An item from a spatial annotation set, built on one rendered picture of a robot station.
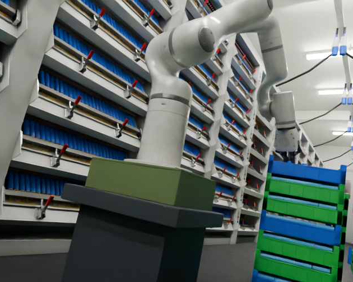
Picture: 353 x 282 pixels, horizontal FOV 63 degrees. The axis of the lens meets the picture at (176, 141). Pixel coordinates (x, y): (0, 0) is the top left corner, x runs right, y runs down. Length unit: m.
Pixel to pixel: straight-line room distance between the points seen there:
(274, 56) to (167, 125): 0.68
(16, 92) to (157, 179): 0.61
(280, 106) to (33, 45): 0.98
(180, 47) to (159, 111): 0.18
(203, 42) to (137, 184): 0.41
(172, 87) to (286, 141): 0.72
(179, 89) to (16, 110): 0.55
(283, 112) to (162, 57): 0.66
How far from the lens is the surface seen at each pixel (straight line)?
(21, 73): 1.09
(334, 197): 1.33
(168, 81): 0.80
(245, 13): 1.10
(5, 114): 1.06
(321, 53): 5.13
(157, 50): 0.88
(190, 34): 0.81
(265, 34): 1.29
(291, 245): 1.31
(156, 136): 0.75
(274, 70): 1.30
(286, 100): 1.34
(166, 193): 0.65
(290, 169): 1.32
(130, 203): 0.64
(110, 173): 0.73
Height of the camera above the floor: 0.30
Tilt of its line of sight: 11 degrees up
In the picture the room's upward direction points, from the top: 12 degrees clockwise
